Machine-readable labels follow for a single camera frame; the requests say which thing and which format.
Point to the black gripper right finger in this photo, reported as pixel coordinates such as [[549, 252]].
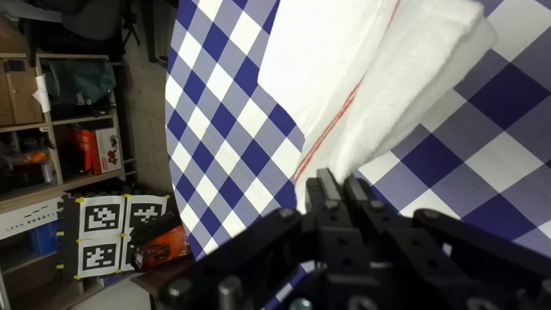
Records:
[[401, 241]]

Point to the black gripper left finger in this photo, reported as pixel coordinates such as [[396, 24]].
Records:
[[327, 229]]

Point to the white towel with red stripes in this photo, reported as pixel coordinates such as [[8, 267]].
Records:
[[320, 69]]

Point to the blue white checkered tablecloth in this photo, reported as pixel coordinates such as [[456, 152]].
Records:
[[229, 143]]

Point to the orange black bag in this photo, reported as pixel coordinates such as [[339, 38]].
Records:
[[163, 247]]

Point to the black white fiducial marker board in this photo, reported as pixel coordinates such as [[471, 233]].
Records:
[[103, 217]]

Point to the red and white box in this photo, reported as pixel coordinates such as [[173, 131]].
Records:
[[94, 150]]

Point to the wooden shelf unit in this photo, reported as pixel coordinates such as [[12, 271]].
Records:
[[86, 179]]

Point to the dark green bag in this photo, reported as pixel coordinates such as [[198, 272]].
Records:
[[77, 83]]

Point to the large brown cardboard box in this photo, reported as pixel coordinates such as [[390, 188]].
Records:
[[19, 95]]

